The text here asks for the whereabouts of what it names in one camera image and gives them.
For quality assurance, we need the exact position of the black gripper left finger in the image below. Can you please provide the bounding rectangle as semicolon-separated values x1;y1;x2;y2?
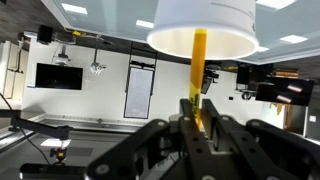
85;99;212;180

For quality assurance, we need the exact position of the white framed standing panel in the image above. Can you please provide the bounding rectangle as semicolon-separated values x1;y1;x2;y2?
123;43;158;119

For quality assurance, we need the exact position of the black stereo camera on stand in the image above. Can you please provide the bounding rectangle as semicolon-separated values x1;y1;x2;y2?
20;163;86;175

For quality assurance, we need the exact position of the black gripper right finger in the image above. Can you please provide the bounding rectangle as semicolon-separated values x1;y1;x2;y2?
202;99;320;180

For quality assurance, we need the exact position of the white paper mug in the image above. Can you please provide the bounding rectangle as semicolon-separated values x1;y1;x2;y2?
147;0;259;60

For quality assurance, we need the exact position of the yellow pen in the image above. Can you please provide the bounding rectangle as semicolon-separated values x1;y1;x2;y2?
189;29;207;129

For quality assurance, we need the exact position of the black wall monitor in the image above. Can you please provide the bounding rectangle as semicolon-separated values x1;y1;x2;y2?
35;63;83;90

